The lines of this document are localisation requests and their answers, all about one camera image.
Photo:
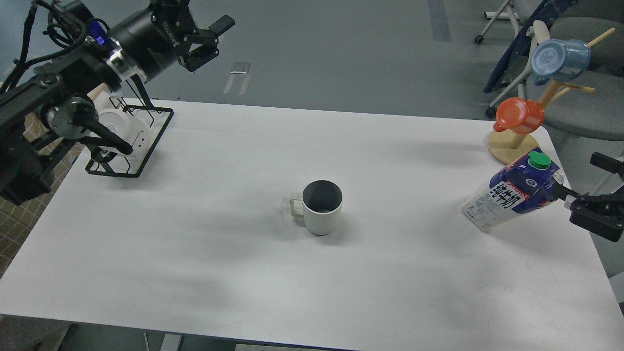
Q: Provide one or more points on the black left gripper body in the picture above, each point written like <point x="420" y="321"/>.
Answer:
<point x="149" y="41"/>

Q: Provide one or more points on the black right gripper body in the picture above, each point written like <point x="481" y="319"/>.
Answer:
<point x="602" y="215"/>

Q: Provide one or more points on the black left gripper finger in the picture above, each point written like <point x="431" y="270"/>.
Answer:
<point x="216" y="29"/>

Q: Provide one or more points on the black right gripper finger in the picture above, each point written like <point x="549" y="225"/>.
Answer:
<point x="563" y="193"/>
<point x="610" y="164"/>

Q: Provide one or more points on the blue white milk carton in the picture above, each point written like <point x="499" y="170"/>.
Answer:
<point x="522" y="187"/>

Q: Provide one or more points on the white ribbed mug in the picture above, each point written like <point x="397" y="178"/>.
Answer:
<point x="319" y="205"/>

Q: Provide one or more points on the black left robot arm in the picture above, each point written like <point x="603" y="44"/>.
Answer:
<point x="45" y="107"/>

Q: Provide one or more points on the white cup on rack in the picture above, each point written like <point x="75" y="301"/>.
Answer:
<point x="133" y="130"/>

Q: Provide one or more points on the orange plastic cup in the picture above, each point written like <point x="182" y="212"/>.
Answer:
<point x="519" y="115"/>

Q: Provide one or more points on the blue plastic cup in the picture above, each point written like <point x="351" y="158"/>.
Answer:
<point x="560" y="60"/>

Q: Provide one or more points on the grey office chair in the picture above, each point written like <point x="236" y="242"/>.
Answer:
<point x="590" y="105"/>

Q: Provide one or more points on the wooden mug tree stand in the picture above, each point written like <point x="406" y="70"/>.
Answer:
<point x="508" y="146"/>

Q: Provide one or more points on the beige checked cloth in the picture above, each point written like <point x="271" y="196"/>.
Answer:
<point x="17" y="221"/>

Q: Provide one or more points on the black wire cup rack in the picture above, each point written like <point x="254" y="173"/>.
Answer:
<point x="109" y="162"/>

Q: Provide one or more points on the blue folding frame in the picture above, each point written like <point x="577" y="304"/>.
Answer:
<point x="546" y="11"/>

